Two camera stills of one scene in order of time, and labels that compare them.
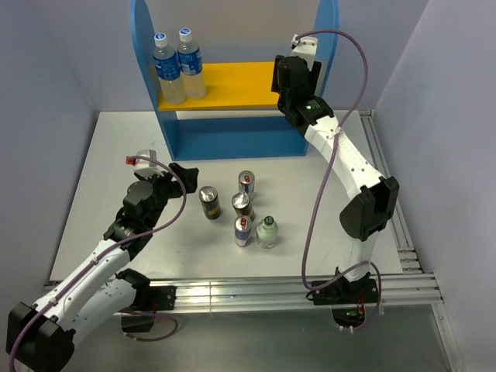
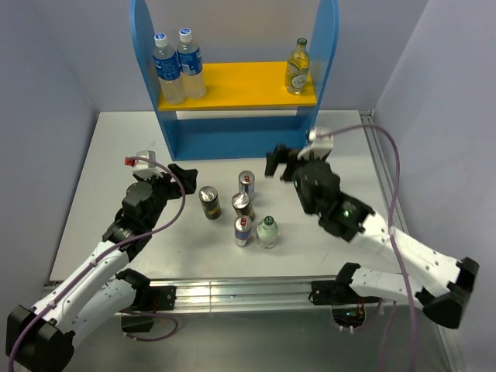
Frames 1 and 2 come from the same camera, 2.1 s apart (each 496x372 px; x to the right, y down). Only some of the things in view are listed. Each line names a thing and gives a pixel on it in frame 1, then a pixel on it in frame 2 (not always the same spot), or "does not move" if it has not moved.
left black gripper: (174, 186) does not move
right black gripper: (313, 77) → (279, 155)
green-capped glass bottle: (266, 232) does not move
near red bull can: (242, 226) does not move
